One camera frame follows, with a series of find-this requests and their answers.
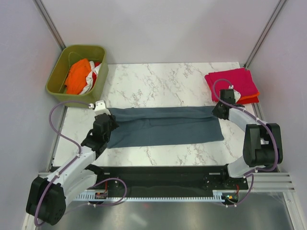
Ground blue-grey t-shirt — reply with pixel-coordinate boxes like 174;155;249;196
107;106;224;149

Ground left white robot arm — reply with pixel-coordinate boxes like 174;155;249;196
26;112;118;227

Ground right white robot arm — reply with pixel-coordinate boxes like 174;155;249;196
213;89;283;189

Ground orange folded t-shirt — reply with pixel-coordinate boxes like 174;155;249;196
237;92;260;104

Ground red folded t-shirt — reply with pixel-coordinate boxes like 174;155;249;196
237;96;259;104

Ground magenta folded t-shirt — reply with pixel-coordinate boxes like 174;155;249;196
204;68;259;102

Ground white and red t-shirt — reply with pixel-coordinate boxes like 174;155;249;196
79;61;102;95

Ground olive green plastic bin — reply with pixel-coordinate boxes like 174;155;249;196
46;45;108;108

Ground orange t-shirt in bin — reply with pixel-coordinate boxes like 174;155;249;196
65;58;91;95

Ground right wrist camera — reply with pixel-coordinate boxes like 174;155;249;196
228;85;241;103

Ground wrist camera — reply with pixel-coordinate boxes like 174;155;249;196
88;100;111;116
228;85;241;103

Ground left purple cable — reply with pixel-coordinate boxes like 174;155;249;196
33;100;128;228

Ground purple cable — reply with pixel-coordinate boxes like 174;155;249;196
33;100;128;228
213;79;281;208

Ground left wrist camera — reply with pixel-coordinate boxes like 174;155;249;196
88;100;111;116

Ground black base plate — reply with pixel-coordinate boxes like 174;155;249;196
50;165;279;198

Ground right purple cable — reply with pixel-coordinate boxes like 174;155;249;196
213;79;281;208

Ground white slotted cable duct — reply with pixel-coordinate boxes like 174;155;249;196
74;190;225;202

